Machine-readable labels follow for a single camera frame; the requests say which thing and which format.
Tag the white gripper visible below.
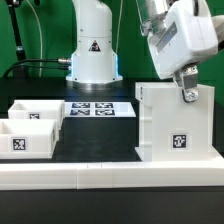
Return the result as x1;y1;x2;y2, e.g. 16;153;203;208
148;1;218;103

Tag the white drawer cabinet box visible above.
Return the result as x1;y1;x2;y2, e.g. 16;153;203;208
135;82;220;162

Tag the white front drawer tray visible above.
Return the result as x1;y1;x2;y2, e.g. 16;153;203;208
0;119;59;159

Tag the white drawer tray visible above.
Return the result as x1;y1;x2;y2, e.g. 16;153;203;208
8;100;65;129
0;119;59;159

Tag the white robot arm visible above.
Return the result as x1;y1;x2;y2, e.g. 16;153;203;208
66;0;224;103

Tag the white rear drawer tray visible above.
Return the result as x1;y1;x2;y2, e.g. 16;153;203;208
8;100;65;129

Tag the white fiducial marker sheet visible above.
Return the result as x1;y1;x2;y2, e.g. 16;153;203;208
65;102;136;118

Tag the white L-shaped fence wall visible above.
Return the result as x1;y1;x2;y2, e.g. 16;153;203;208
0;157;224;190

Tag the black camera stand pole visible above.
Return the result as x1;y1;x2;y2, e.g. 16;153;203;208
3;0;29;78

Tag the white thin cable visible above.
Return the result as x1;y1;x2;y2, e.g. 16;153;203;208
25;0;44;78

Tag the black cable bundle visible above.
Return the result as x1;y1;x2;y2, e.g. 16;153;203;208
2;57;72;80

